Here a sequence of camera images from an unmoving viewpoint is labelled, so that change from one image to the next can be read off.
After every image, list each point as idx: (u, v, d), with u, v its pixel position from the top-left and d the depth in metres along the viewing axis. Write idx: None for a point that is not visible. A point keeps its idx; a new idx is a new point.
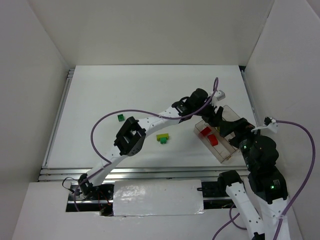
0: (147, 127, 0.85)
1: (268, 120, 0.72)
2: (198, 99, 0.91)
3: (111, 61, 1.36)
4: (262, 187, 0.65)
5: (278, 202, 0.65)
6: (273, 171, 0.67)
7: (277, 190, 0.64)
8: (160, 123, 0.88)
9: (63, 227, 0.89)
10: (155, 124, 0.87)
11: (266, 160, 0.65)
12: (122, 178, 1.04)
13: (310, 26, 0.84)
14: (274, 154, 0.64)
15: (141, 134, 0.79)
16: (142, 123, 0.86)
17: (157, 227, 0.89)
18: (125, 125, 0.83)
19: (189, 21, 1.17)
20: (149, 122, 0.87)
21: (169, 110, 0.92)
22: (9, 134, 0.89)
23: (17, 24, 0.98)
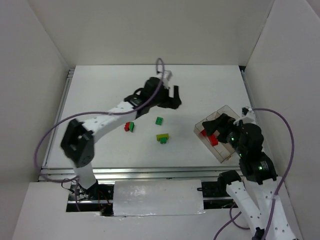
0: (95, 128, 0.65)
1: (245, 110, 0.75)
2: (151, 87, 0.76)
3: (111, 61, 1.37)
4: (252, 170, 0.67)
5: (269, 184, 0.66)
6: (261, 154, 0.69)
7: (266, 172, 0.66)
8: (112, 120, 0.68)
9: (63, 227, 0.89)
10: (105, 123, 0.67)
11: (254, 144, 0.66)
12: (122, 178, 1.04)
13: (311, 25, 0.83)
14: (260, 137, 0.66)
15: (89, 136, 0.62)
16: (88, 124, 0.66)
17: (157, 227, 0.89)
18: (68, 131, 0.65)
19: (189, 20, 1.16)
20: (97, 122, 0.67)
21: (120, 104, 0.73)
22: (10, 134, 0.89)
23: (17, 24, 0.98)
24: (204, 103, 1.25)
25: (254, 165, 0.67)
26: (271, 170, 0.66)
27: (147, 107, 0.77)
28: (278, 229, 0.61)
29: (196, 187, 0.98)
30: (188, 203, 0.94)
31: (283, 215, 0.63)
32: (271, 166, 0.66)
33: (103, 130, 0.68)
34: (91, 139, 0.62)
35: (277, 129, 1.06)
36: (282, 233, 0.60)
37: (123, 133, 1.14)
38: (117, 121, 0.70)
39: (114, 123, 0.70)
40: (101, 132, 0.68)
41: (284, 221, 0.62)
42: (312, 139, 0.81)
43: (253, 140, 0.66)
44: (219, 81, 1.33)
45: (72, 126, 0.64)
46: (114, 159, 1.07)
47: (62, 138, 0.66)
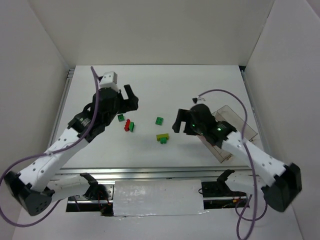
0: (34, 179, 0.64)
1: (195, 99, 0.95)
2: (102, 102, 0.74)
3: (111, 61, 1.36)
4: (216, 135, 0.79)
5: (233, 136, 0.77)
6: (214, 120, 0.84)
7: (226, 130, 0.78)
8: (54, 162, 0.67)
9: (64, 227, 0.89)
10: (45, 169, 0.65)
11: (203, 114, 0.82)
12: (121, 178, 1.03)
13: (311, 25, 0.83)
14: (204, 109, 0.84)
15: (28, 191, 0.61)
16: (26, 174, 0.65)
17: (157, 227, 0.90)
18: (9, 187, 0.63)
19: (189, 20, 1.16)
20: (38, 168, 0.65)
21: (63, 135, 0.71)
22: (10, 134, 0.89)
23: (17, 24, 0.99)
24: (204, 103, 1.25)
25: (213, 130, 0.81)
26: (228, 126, 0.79)
27: (100, 122, 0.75)
28: (266, 165, 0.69)
29: (197, 189, 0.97)
30: (187, 202, 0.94)
31: (262, 152, 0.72)
32: (226, 124, 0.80)
33: (48, 173, 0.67)
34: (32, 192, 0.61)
35: (277, 129, 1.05)
36: (271, 167, 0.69)
37: (123, 133, 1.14)
38: (60, 160, 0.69)
39: (59, 162, 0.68)
40: (47, 177, 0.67)
41: (265, 156, 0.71)
42: (312, 139, 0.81)
43: (201, 112, 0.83)
44: (219, 81, 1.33)
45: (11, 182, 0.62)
46: (114, 159, 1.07)
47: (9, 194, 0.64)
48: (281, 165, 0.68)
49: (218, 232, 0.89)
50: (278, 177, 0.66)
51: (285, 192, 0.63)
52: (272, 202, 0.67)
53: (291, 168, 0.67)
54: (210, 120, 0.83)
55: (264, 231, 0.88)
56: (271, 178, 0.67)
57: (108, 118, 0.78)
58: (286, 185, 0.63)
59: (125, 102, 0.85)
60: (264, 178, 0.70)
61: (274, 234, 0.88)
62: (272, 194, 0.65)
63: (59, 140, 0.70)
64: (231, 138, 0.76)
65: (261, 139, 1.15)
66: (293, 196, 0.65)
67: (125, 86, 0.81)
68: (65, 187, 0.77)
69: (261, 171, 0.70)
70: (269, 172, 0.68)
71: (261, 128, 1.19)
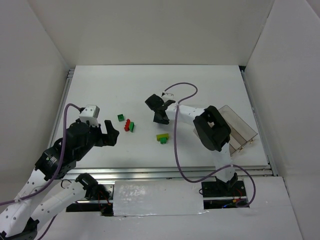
0: (7, 227, 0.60)
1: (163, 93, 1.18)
2: (73, 139, 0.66)
3: (111, 61, 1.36)
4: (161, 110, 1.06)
5: (172, 106, 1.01)
6: (161, 101, 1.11)
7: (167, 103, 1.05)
8: (25, 208, 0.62)
9: (64, 227, 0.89)
10: (17, 214, 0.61)
11: (153, 100, 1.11)
12: (121, 178, 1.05)
13: (311, 25, 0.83)
14: (154, 98, 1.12)
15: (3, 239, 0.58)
16: (1, 223, 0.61)
17: (157, 227, 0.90)
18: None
19: (189, 20, 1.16)
20: (9, 216, 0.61)
21: (32, 179, 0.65)
22: (10, 134, 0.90)
23: (17, 24, 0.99)
24: (204, 103, 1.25)
25: (159, 107, 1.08)
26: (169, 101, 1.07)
27: (70, 159, 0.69)
28: (191, 113, 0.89)
29: (197, 190, 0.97)
30: (187, 202, 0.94)
31: (188, 107, 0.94)
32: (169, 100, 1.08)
33: (24, 216, 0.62)
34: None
35: (277, 128, 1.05)
36: (194, 112, 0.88)
37: (123, 133, 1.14)
38: (32, 205, 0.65)
39: (33, 202, 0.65)
40: (23, 221, 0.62)
41: (191, 108, 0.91)
42: (312, 139, 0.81)
43: (150, 99, 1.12)
44: (219, 81, 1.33)
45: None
46: (114, 160, 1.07)
47: None
48: (200, 109, 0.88)
49: (218, 232, 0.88)
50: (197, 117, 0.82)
51: (206, 129, 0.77)
52: (208, 143, 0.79)
53: (209, 109, 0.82)
54: (158, 102, 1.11)
55: (264, 231, 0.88)
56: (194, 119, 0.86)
57: (78, 155, 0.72)
58: (202, 121, 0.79)
59: (103, 136, 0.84)
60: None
61: (274, 234, 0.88)
62: (201, 134, 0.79)
63: (29, 183, 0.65)
64: (170, 107, 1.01)
65: (261, 139, 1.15)
66: (221, 134, 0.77)
67: (106, 121, 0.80)
68: (52, 210, 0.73)
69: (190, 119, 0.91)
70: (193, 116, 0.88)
71: (261, 128, 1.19)
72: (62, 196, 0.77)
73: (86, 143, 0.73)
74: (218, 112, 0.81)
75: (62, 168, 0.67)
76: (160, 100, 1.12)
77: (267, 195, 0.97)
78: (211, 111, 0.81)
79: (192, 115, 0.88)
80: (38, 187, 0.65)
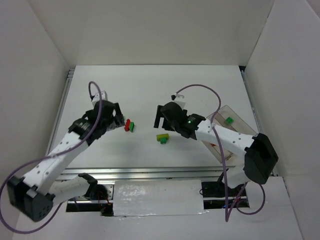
0: (40, 180, 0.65)
1: (173, 96, 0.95)
2: (105, 109, 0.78)
3: (111, 61, 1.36)
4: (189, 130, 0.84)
5: (202, 124, 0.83)
6: (177, 113, 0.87)
7: (194, 122, 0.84)
8: (57, 165, 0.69)
9: (64, 227, 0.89)
10: (50, 170, 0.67)
11: (173, 111, 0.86)
12: (120, 177, 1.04)
13: (310, 25, 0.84)
14: (174, 106, 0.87)
15: (30, 196, 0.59)
16: (32, 179, 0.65)
17: (157, 226, 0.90)
18: (10, 194, 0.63)
19: (189, 20, 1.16)
20: (41, 172, 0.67)
21: (65, 138, 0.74)
22: (11, 134, 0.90)
23: (17, 24, 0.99)
24: (205, 103, 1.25)
25: (185, 124, 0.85)
26: (198, 118, 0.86)
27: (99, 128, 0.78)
28: (236, 142, 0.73)
29: (197, 190, 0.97)
30: (188, 203, 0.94)
31: (230, 130, 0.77)
32: (196, 116, 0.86)
33: (54, 172, 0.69)
34: (35, 196, 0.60)
35: (277, 129, 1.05)
36: (240, 142, 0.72)
37: (123, 133, 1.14)
38: (63, 164, 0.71)
39: (62, 163, 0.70)
40: (51, 178, 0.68)
41: (234, 134, 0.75)
42: (312, 139, 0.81)
43: (171, 109, 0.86)
44: (219, 81, 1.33)
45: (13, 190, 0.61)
46: (114, 159, 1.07)
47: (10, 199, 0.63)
48: (249, 139, 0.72)
49: (218, 231, 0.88)
50: (248, 149, 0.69)
51: (260, 164, 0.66)
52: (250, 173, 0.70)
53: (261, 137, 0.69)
54: (178, 114, 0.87)
55: (264, 231, 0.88)
56: (243, 152, 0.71)
57: (103, 126, 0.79)
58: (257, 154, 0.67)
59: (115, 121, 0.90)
60: (239, 154, 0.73)
61: (274, 234, 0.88)
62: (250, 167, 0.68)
63: (62, 143, 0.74)
64: (201, 126, 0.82)
65: None
66: (269, 168, 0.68)
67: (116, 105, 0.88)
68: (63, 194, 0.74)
69: (234, 148, 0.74)
70: (240, 146, 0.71)
71: (261, 128, 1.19)
72: (70, 181, 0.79)
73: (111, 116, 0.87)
74: (267, 143, 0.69)
75: (93, 132, 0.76)
76: (179, 111, 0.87)
77: (267, 195, 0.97)
78: (263, 140, 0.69)
79: (238, 145, 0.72)
80: (68, 146, 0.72)
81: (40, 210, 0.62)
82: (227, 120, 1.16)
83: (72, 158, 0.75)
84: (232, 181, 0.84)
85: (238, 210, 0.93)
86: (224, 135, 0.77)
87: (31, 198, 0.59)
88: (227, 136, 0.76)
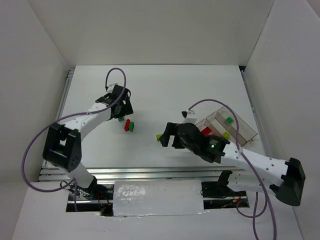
0: (79, 126, 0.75)
1: (185, 112, 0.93)
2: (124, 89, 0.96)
3: (111, 61, 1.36)
4: (212, 155, 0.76)
5: (228, 148, 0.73)
6: (197, 136, 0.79)
7: (217, 146, 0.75)
8: (90, 120, 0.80)
9: (63, 227, 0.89)
10: (86, 121, 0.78)
11: (192, 134, 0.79)
12: (120, 177, 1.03)
13: (310, 25, 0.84)
14: (193, 129, 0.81)
15: (73, 136, 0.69)
16: (70, 125, 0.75)
17: (157, 226, 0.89)
18: (50, 138, 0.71)
19: (189, 20, 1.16)
20: (78, 122, 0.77)
21: (95, 105, 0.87)
22: (11, 134, 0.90)
23: (17, 24, 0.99)
24: (205, 103, 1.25)
25: (208, 148, 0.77)
26: (220, 140, 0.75)
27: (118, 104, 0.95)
28: (270, 169, 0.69)
29: (197, 190, 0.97)
30: (187, 203, 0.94)
31: (259, 155, 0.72)
32: (218, 138, 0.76)
33: (87, 126, 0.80)
34: (77, 137, 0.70)
35: (277, 129, 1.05)
36: (274, 169, 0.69)
37: (123, 133, 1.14)
38: (93, 123, 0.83)
39: (94, 121, 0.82)
40: (85, 130, 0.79)
41: (266, 160, 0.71)
42: (312, 139, 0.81)
43: (190, 133, 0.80)
44: (219, 81, 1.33)
45: (55, 132, 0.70)
46: (114, 159, 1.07)
47: (47, 145, 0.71)
48: (283, 164, 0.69)
49: (218, 232, 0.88)
50: (285, 177, 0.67)
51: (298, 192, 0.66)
52: (283, 198, 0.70)
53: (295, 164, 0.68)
54: (198, 137, 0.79)
55: (263, 231, 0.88)
56: (279, 179, 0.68)
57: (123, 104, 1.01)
58: (295, 183, 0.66)
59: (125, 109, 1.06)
60: (271, 180, 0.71)
61: (274, 234, 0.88)
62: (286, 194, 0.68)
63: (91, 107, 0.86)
64: (227, 152, 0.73)
65: (261, 139, 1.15)
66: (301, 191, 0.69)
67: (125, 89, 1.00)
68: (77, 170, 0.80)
69: (267, 175, 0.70)
70: (275, 174, 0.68)
71: (261, 128, 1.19)
72: None
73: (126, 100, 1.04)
74: (298, 168, 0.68)
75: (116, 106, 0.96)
76: (199, 133, 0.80)
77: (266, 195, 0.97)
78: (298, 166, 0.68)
79: (273, 173, 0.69)
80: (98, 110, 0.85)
81: (73, 158, 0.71)
82: (227, 120, 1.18)
83: (98, 122, 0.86)
84: (236, 185, 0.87)
85: (238, 211, 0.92)
86: (256, 162, 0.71)
87: (73, 139, 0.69)
88: (260, 163, 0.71)
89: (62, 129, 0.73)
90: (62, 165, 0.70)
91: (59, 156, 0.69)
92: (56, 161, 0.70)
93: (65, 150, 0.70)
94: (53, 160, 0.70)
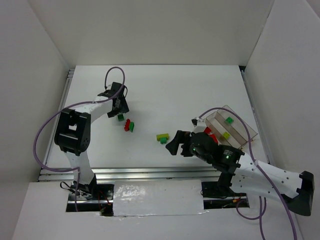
0: (88, 110, 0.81)
1: (196, 120, 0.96)
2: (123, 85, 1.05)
3: (111, 61, 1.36)
4: (226, 165, 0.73)
5: (243, 159, 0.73)
6: (212, 146, 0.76)
7: (232, 157, 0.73)
8: (97, 108, 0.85)
9: (63, 227, 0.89)
10: (94, 107, 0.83)
11: (208, 144, 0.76)
12: (120, 177, 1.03)
13: (310, 25, 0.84)
14: (207, 139, 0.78)
15: (85, 117, 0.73)
16: (80, 110, 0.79)
17: (158, 226, 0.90)
18: (61, 122, 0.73)
19: (190, 20, 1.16)
20: (86, 108, 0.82)
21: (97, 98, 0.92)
22: (11, 134, 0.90)
23: (17, 24, 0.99)
24: (205, 103, 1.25)
25: (223, 159, 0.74)
26: (234, 151, 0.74)
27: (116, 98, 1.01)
28: (285, 181, 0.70)
29: (197, 190, 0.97)
30: (188, 203, 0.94)
31: (273, 167, 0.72)
32: (232, 149, 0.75)
33: (94, 112, 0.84)
34: (87, 119, 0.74)
35: (277, 129, 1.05)
36: (288, 182, 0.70)
37: (123, 133, 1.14)
38: (98, 111, 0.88)
39: (99, 109, 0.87)
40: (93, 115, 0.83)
41: (279, 173, 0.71)
42: (312, 139, 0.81)
43: (206, 143, 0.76)
44: (219, 81, 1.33)
45: (66, 116, 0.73)
46: (114, 159, 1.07)
47: (58, 129, 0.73)
48: (296, 177, 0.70)
49: (219, 232, 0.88)
50: (300, 191, 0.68)
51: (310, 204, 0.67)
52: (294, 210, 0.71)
53: (309, 178, 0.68)
54: (213, 146, 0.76)
55: (264, 231, 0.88)
56: (293, 193, 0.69)
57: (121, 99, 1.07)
58: (309, 196, 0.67)
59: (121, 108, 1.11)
60: (283, 192, 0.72)
61: (274, 235, 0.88)
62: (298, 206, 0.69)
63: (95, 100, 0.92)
64: (242, 162, 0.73)
65: (261, 139, 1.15)
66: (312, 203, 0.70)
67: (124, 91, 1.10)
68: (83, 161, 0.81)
69: (281, 188, 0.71)
70: (290, 187, 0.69)
71: (261, 128, 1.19)
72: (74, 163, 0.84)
73: (123, 96, 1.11)
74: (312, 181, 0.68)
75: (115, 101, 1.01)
76: (214, 143, 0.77)
77: None
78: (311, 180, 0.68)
79: (288, 186, 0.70)
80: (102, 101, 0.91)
81: (84, 140, 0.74)
82: (227, 120, 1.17)
83: (102, 113, 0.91)
84: (240, 188, 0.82)
85: (238, 211, 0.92)
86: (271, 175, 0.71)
87: (85, 121, 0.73)
88: (274, 176, 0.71)
89: (72, 114, 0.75)
90: (74, 148, 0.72)
91: (71, 139, 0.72)
92: (68, 143, 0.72)
93: (77, 133, 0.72)
94: (64, 143, 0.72)
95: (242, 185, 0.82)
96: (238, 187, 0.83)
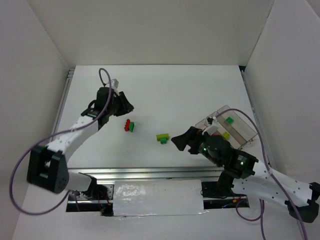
0: (63, 146, 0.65)
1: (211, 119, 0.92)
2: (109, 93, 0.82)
3: (110, 61, 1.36)
4: (239, 172, 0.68)
5: (258, 167, 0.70)
6: (227, 150, 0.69)
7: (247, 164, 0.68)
8: (78, 137, 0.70)
9: (63, 227, 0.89)
10: (71, 139, 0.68)
11: (223, 148, 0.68)
12: (120, 177, 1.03)
13: (310, 25, 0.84)
14: (223, 142, 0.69)
15: (57, 158, 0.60)
16: (54, 146, 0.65)
17: (158, 226, 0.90)
18: (31, 164, 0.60)
19: (190, 20, 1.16)
20: (62, 141, 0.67)
21: (80, 119, 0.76)
22: (11, 134, 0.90)
23: (17, 24, 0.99)
24: (205, 103, 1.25)
25: (237, 165, 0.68)
26: (250, 158, 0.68)
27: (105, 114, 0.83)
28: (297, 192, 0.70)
29: (197, 190, 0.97)
30: (188, 203, 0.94)
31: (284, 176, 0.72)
32: (249, 155, 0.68)
33: (72, 145, 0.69)
34: (61, 159, 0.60)
35: (277, 129, 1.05)
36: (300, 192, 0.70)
37: (123, 133, 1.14)
38: (82, 137, 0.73)
39: (80, 138, 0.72)
40: (71, 149, 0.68)
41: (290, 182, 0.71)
42: (312, 139, 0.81)
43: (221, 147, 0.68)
44: (219, 81, 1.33)
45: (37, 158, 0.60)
46: (114, 159, 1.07)
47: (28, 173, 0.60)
48: (306, 187, 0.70)
49: (218, 232, 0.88)
50: (310, 202, 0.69)
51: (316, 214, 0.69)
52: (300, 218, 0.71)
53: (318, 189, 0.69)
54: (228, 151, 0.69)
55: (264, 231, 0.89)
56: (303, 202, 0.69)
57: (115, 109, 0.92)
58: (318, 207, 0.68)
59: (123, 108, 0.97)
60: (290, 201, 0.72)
61: (274, 235, 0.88)
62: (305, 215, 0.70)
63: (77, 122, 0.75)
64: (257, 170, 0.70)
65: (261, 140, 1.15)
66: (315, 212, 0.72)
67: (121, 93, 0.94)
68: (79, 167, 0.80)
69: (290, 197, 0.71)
70: (301, 198, 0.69)
71: (261, 128, 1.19)
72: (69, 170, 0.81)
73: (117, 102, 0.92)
74: None
75: (103, 119, 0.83)
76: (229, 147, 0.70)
77: None
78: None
79: (298, 196, 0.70)
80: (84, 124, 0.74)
81: (58, 184, 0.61)
82: (227, 120, 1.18)
83: (85, 137, 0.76)
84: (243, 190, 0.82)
85: (238, 212, 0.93)
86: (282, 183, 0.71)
87: (57, 162, 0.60)
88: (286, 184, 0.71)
89: (46, 152, 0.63)
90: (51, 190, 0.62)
91: (44, 182, 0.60)
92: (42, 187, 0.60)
93: (49, 175, 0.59)
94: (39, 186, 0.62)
95: (244, 188, 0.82)
96: (241, 189, 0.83)
